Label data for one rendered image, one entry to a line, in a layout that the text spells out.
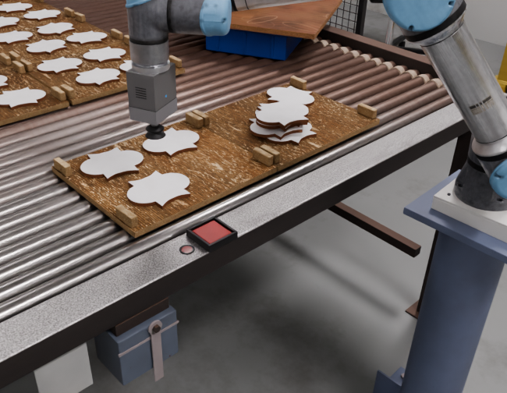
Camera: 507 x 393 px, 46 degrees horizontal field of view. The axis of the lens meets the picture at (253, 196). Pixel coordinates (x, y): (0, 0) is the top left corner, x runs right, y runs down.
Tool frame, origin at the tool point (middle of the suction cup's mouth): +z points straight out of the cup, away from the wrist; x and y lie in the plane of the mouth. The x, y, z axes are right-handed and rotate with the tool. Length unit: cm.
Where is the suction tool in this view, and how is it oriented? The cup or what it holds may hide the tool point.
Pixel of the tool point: (155, 135)
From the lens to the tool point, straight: 129.8
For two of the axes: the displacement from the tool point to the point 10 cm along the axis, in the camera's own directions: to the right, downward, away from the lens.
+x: 9.2, 2.4, -3.2
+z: -0.3, 8.4, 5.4
